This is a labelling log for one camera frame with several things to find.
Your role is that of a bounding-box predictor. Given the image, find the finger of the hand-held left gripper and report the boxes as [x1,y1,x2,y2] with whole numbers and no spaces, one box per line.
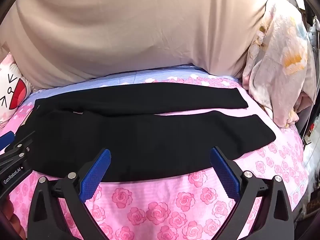
[0,131,15,153]
[0,131,36,167]

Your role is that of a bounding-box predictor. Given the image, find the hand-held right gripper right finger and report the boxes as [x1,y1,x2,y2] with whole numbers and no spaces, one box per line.
[209,146,295,240]

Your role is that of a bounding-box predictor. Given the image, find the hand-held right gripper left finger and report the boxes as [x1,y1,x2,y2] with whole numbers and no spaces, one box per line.
[26,148,112,240]

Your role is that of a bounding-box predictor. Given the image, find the black pants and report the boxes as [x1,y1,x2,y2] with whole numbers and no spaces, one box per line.
[19,82,276,182]

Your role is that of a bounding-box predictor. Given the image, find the person's left hand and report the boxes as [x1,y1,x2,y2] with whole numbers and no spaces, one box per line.
[0,189,26,233]

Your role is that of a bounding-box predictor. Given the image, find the white cartoon face pillow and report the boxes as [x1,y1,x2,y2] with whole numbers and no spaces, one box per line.
[0,52,34,123]

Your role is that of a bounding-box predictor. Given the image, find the pink rose print bedsheet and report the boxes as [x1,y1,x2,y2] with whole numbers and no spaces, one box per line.
[0,65,310,240]

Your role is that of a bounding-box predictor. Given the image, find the pale floral fleece blanket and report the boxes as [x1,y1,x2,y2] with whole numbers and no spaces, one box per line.
[241,0,316,128]

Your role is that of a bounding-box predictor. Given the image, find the large beige cloth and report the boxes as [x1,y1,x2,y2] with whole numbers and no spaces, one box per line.
[0,0,275,90]

